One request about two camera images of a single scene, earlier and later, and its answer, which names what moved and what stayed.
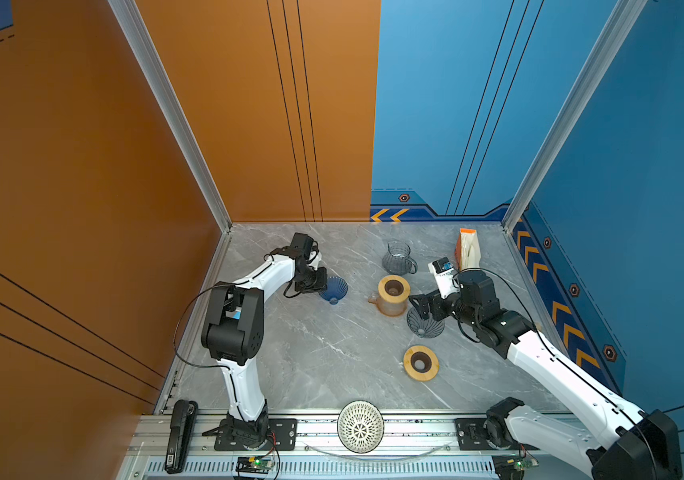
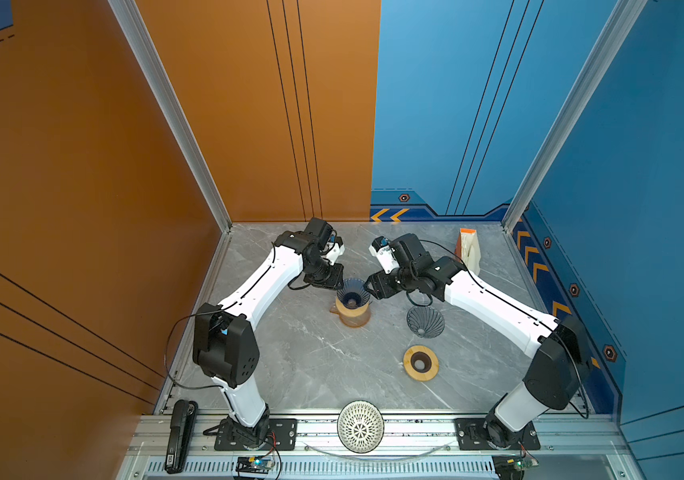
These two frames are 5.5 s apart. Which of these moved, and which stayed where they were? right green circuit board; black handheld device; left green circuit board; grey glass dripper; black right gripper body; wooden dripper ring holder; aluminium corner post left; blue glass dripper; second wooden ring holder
Moved: black right gripper body; blue glass dripper; wooden dripper ring holder
Stayed: aluminium corner post left; black handheld device; left green circuit board; second wooden ring holder; right green circuit board; grey glass dripper
